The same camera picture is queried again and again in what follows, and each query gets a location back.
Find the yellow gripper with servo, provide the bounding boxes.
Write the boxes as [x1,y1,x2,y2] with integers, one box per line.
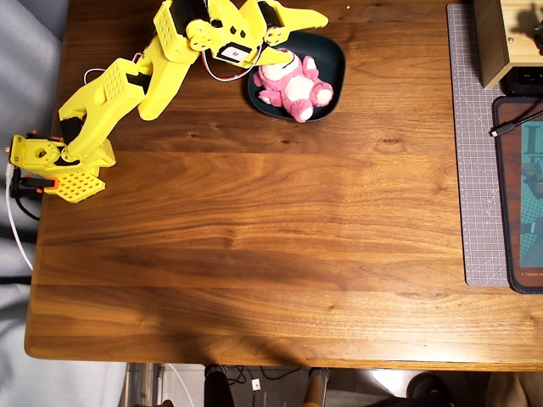
[210,0,330,69]

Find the pink strawberry bear plush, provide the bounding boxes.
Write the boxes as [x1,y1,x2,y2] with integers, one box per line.
[253,48,335,124]

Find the dark green plate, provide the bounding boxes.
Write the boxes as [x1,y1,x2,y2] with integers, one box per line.
[247,30,347,123]

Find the light wooden box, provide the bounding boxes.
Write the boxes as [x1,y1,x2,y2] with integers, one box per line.
[473,0,543,90]

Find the grey cutting mat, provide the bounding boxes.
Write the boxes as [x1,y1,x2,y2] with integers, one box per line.
[445,3,523,287]

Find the black device under box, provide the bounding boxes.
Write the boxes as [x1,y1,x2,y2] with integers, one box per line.
[502,67,543,97]

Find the dark printed mouse pad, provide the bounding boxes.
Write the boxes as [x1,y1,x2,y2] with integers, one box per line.
[491,95,543,294]

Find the wooden leg under table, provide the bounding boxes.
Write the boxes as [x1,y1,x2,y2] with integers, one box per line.
[305,367,330,407]

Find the metal rack under table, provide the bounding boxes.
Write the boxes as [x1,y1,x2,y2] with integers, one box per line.
[126,362,166,407]

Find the dark round floor object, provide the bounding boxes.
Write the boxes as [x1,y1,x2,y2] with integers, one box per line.
[406,371,455,407]

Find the red white servo wire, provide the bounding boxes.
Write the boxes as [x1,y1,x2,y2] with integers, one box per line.
[83,50,145,86]
[201,48,258,82]

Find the black usb cable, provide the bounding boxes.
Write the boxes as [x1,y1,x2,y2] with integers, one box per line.
[489,108,543,139]

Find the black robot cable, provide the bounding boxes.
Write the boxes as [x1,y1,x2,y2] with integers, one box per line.
[14,197,42,221]

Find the white power cable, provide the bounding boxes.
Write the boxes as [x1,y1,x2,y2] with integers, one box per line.
[6,163,35,272]

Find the thin black floor cables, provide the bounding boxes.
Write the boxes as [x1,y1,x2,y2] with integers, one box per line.
[224,364,303,387]

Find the black post under table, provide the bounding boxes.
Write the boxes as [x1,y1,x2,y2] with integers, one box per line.
[204,364,237,407]

